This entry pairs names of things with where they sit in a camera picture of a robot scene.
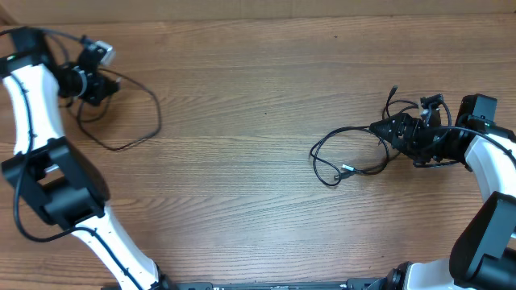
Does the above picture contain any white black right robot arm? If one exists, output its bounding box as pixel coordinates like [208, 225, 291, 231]
[369, 93, 515, 289]

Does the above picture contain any separated black usb cable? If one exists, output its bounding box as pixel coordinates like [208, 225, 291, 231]
[60, 66, 163, 153]

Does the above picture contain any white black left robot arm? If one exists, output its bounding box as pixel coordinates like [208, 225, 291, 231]
[1, 27, 173, 289]

